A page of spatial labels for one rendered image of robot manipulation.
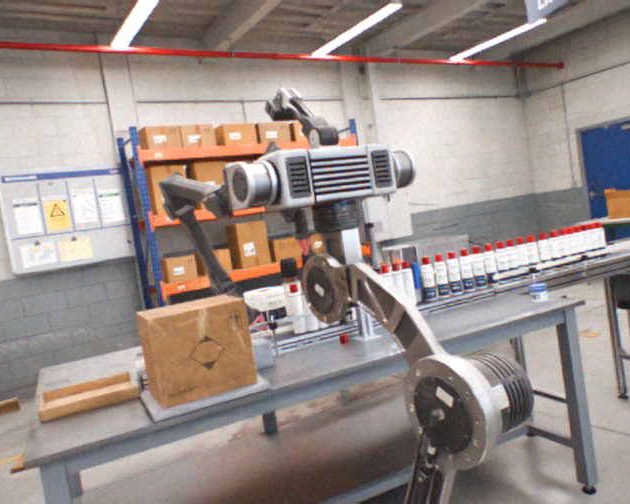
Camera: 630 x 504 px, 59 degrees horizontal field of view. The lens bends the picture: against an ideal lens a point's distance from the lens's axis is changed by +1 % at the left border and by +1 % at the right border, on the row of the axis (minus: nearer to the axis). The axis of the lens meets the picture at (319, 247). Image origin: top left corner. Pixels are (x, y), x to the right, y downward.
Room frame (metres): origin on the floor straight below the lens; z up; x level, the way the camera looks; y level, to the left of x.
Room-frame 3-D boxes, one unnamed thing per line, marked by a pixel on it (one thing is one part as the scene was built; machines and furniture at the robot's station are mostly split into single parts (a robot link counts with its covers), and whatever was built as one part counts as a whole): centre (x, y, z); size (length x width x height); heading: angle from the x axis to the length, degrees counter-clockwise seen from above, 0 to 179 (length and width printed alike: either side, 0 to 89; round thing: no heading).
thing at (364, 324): (2.20, -0.13, 1.16); 0.04 x 0.04 x 0.67; 25
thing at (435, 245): (4.47, -0.86, 0.91); 0.60 x 0.40 x 0.22; 126
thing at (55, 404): (1.90, 0.87, 0.85); 0.30 x 0.26 x 0.04; 115
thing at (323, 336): (2.32, -0.03, 0.85); 1.65 x 0.11 x 0.05; 115
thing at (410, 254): (2.58, -0.38, 1.01); 0.14 x 0.13 x 0.26; 115
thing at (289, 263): (2.54, 0.15, 1.03); 0.09 x 0.09 x 0.30
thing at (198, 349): (1.76, 0.44, 0.99); 0.30 x 0.24 x 0.27; 116
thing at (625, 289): (3.25, -1.74, 0.71); 0.15 x 0.12 x 0.34; 25
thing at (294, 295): (2.24, 0.13, 0.98); 0.05 x 0.05 x 0.20
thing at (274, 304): (2.69, 0.30, 0.95); 0.20 x 0.20 x 0.14
